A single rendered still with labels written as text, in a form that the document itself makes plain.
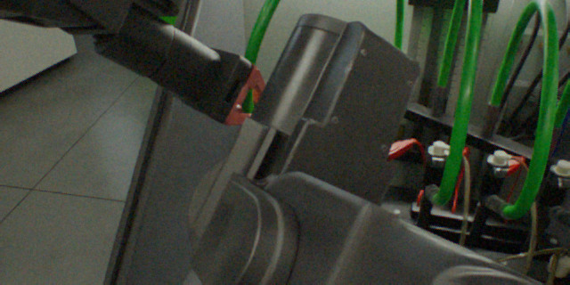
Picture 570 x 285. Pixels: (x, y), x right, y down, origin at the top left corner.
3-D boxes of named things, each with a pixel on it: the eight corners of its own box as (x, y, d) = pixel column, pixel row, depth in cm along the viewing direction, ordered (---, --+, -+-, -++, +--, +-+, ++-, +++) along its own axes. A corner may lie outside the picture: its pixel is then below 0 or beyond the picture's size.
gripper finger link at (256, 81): (269, 84, 57) (208, 46, 51) (304, 95, 51) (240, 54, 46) (243, 133, 57) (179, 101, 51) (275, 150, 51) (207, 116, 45)
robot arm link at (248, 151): (153, 243, 21) (255, 312, 18) (223, 105, 21) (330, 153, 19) (227, 247, 27) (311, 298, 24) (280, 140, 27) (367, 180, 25)
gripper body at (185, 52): (210, 51, 53) (155, 17, 49) (256, 64, 45) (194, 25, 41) (183, 101, 53) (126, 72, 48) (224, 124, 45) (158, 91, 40)
